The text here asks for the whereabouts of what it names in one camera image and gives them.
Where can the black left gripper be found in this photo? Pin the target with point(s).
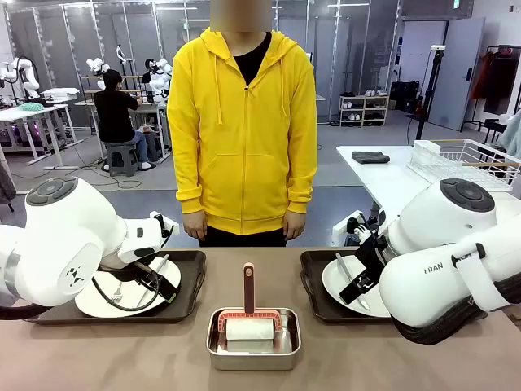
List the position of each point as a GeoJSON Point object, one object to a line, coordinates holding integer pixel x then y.
{"type": "Point", "coordinates": [146, 272]}

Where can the steel rectangular container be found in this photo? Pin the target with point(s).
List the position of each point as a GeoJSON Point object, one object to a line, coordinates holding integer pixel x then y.
{"type": "Point", "coordinates": [252, 360]}

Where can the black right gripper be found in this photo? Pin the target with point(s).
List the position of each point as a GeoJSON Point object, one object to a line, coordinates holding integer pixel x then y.
{"type": "Point", "coordinates": [372, 260]}

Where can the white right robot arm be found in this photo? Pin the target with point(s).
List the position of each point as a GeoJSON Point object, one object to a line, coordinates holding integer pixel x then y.
{"type": "Point", "coordinates": [439, 220]}

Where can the white cutlery holder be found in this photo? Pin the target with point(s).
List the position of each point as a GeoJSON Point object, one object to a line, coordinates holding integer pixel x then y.
{"type": "Point", "coordinates": [423, 156]}

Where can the silver table knife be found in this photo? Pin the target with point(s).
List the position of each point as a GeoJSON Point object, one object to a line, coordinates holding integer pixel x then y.
{"type": "Point", "coordinates": [345, 269]}
{"type": "Point", "coordinates": [162, 264]}

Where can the white shoe rack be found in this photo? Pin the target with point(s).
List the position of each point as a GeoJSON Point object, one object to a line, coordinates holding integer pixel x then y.
{"type": "Point", "coordinates": [364, 112]}

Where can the black cases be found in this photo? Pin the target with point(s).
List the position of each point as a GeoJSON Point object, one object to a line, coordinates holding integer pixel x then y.
{"type": "Point", "coordinates": [405, 95]}

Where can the clothes rack with dark garments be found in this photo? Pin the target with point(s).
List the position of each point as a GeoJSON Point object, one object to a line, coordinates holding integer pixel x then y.
{"type": "Point", "coordinates": [498, 81]}

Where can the dark brown serving tray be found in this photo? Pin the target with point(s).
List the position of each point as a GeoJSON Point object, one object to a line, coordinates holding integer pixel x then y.
{"type": "Point", "coordinates": [191, 285]}
{"type": "Point", "coordinates": [313, 285]}

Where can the white round plate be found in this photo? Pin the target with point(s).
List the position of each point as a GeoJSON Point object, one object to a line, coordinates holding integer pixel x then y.
{"type": "Point", "coordinates": [126, 299]}
{"type": "Point", "coordinates": [331, 281]}

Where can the white side table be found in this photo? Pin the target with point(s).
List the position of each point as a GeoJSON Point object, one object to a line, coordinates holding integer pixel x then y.
{"type": "Point", "coordinates": [386, 183]}

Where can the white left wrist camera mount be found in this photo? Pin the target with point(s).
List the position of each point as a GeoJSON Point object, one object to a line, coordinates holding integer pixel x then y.
{"type": "Point", "coordinates": [173, 225]}

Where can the pale hanging garment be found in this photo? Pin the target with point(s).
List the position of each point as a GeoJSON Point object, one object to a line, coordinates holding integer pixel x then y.
{"type": "Point", "coordinates": [513, 134]}

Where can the black camera tripod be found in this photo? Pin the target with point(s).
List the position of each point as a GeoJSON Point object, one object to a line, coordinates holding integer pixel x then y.
{"type": "Point", "coordinates": [431, 81]}

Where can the white lab desk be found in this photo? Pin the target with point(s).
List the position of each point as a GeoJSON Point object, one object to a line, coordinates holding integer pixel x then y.
{"type": "Point", "coordinates": [36, 112]}

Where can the yellow hoodie person's left hand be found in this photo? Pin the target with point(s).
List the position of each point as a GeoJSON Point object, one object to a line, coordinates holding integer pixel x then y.
{"type": "Point", "coordinates": [294, 226]}

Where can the seated person in black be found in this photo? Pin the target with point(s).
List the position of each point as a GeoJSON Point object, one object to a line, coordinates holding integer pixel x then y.
{"type": "Point", "coordinates": [114, 114]}

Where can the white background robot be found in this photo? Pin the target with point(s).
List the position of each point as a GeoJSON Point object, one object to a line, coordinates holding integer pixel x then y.
{"type": "Point", "coordinates": [97, 67]}
{"type": "Point", "coordinates": [159, 77]}
{"type": "Point", "coordinates": [22, 75]}

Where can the black chair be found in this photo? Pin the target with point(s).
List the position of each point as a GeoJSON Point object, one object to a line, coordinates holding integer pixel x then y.
{"type": "Point", "coordinates": [492, 128]}

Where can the grey door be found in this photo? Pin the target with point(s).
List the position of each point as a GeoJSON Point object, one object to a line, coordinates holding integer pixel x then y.
{"type": "Point", "coordinates": [456, 73]}

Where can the folded grey cloth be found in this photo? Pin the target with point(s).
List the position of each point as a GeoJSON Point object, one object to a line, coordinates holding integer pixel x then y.
{"type": "Point", "coordinates": [370, 157]}

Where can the yellow hoodie person's right hand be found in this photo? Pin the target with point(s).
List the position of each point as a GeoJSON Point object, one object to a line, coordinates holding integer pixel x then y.
{"type": "Point", "coordinates": [196, 227]}

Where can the yellow-sleeved left forearm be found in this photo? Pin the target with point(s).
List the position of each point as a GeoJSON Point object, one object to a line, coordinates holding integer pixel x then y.
{"type": "Point", "coordinates": [302, 175]}

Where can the green cloth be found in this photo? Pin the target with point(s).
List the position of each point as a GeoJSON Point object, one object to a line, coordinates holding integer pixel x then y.
{"type": "Point", "coordinates": [30, 107]}

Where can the grey stool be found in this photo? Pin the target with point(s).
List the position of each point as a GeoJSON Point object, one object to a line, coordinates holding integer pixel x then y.
{"type": "Point", "coordinates": [121, 156]}

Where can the yellow-sleeved right forearm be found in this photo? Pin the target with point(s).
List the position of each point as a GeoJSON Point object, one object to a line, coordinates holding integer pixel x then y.
{"type": "Point", "coordinates": [187, 175]}

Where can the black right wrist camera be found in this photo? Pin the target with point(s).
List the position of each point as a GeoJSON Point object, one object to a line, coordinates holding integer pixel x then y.
{"type": "Point", "coordinates": [360, 230]}

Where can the person in yellow hoodie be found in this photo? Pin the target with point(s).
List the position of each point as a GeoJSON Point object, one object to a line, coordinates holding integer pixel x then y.
{"type": "Point", "coordinates": [244, 163]}

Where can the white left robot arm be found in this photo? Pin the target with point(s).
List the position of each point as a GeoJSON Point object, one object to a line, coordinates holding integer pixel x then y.
{"type": "Point", "coordinates": [69, 228]}

